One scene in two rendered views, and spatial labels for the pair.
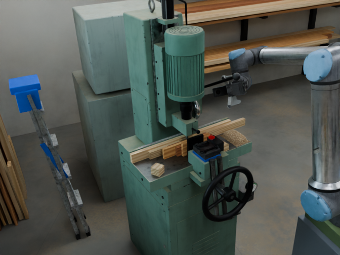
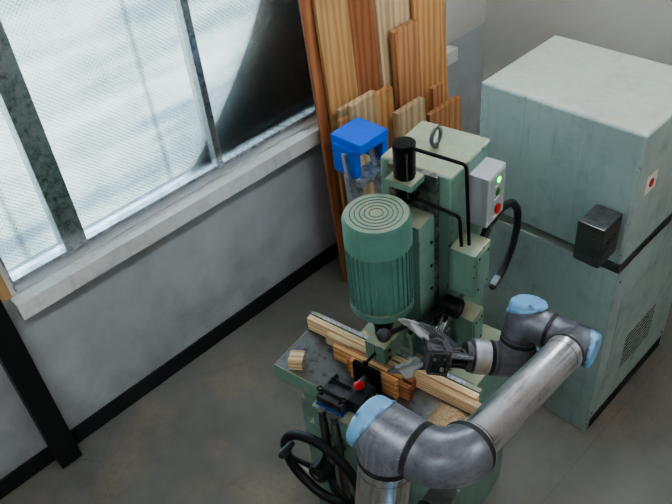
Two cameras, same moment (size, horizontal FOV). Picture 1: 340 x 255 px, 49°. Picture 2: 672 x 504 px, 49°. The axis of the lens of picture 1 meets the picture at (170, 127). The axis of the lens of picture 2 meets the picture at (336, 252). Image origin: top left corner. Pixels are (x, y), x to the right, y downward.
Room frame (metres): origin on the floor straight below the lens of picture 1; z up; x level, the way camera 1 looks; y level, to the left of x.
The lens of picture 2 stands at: (1.02, -1.41, 2.59)
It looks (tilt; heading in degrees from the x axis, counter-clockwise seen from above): 40 degrees down; 70
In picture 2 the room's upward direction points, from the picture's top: 7 degrees counter-clockwise
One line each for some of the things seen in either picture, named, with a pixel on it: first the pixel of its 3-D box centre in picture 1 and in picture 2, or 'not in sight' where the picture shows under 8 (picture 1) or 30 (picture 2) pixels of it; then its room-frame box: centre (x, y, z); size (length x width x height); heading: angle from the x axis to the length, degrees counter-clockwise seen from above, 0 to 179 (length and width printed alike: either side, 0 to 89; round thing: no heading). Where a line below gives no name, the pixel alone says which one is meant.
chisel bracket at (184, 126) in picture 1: (184, 124); (389, 340); (1.63, -0.08, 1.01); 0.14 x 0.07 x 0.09; 30
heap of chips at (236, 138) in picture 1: (235, 135); (441, 421); (1.66, -0.34, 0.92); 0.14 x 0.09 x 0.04; 30
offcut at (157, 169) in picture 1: (157, 169); (297, 360); (1.39, 0.07, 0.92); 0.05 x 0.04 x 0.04; 56
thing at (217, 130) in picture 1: (199, 137); (409, 376); (1.65, -0.15, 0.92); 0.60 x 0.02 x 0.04; 120
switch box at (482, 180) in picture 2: not in sight; (486, 192); (1.96, -0.05, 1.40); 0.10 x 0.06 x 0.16; 30
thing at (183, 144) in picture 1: (195, 144); (374, 377); (1.56, -0.12, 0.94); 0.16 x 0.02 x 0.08; 120
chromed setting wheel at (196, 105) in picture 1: (193, 108); (445, 331); (1.79, -0.13, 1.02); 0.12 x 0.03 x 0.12; 30
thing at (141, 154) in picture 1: (183, 139); (387, 358); (1.63, -0.07, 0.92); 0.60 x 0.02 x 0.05; 120
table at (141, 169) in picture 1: (198, 160); (364, 399); (1.52, -0.13, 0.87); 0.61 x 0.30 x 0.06; 120
